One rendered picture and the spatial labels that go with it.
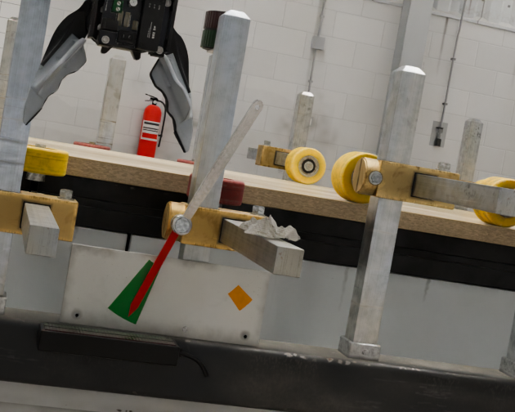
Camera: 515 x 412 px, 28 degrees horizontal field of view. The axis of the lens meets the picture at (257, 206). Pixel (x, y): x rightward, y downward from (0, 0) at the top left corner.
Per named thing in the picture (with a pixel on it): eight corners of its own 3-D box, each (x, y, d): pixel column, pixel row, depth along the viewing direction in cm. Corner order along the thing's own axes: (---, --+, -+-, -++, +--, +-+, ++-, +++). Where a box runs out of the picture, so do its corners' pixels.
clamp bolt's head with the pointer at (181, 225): (138, 324, 129) (195, 221, 129) (121, 315, 128) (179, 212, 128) (136, 320, 130) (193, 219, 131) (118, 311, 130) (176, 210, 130)
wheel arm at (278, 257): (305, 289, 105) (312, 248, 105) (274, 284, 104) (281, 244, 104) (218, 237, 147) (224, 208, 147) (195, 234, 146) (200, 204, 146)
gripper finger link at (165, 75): (192, 154, 92) (146, 60, 90) (181, 152, 98) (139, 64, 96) (222, 140, 93) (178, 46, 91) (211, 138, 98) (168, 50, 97)
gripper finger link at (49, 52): (29, 51, 92) (99, -15, 93) (29, 52, 94) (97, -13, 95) (66, 90, 93) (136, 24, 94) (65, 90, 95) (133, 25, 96)
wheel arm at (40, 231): (55, 266, 103) (62, 225, 103) (21, 261, 103) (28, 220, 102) (40, 220, 145) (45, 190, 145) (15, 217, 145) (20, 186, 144)
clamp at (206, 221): (266, 256, 134) (273, 218, 133) (165, 241, 130) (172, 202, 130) (256, 250, 139) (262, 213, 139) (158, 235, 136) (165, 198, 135)
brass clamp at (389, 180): (455, 210, 139) (463, 173, 139) (363, 194, 136) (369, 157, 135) (436, 206, 145) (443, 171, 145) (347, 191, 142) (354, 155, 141)
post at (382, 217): (363, 417, 140) (427, 69, 138) (339, 414, 139) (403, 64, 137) (355, 409, 143) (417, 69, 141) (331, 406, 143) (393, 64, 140)
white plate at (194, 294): (258, 347, 134) (271, 272, 134) (59, 322, 128) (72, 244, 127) (257, 346, 135) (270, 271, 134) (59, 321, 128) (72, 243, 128)
